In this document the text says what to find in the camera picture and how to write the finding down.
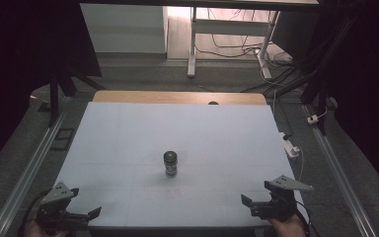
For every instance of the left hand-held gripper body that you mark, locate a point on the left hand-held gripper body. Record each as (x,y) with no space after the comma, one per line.
(55,197)

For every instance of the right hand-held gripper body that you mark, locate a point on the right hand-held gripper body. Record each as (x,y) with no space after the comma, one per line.
(284,205)

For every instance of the person's right hand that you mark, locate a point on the person's right hand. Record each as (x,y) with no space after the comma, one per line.
(288,227)

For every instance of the person's left hand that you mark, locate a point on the person's left hand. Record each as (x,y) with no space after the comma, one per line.
(34,232)

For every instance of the white power strip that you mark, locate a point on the white power strip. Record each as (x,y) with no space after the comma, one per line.
(291,150)

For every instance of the small white adapter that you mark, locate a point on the small white adapter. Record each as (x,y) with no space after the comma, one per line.
(312,119)

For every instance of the black metal stand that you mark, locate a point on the black metal stand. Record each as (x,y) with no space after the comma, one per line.
(313,90)
(54,98)

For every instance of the white table mat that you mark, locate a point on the white table mat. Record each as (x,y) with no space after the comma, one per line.
(177,131)

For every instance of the wooden table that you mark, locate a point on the wooden table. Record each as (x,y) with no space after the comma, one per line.
(177,97)

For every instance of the black curtain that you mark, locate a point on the black curtain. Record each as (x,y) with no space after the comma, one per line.
(13,65)
(375,82)

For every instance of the white-legged desk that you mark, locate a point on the white-legged desk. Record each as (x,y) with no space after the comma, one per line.
(230,28)

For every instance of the white cabinet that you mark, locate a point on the white cabinet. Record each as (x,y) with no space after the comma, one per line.
(121,29)

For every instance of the aluminium floor rail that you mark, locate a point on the aluminium floor rail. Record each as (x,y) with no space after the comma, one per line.
(26,174)
(339,177)

